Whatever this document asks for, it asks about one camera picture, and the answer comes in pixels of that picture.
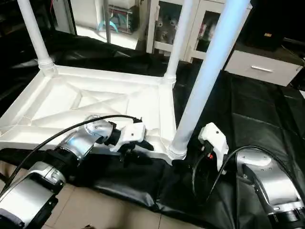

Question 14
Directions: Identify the black work mat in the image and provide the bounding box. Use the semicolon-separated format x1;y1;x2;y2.
0;29;305;229

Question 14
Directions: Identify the white plastic table top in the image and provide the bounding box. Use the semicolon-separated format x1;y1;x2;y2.
0;64;187;165

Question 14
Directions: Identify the white drawer unit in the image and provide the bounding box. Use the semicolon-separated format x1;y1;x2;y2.
224;50;303;87

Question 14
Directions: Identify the white glass-door cabinet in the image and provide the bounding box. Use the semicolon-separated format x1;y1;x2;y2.
145;0;239;62

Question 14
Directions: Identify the teal storage box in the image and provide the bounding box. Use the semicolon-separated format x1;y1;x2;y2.
98;4;140;34

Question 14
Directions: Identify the black box yellow label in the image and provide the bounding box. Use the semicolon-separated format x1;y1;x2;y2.
243;0;305;51

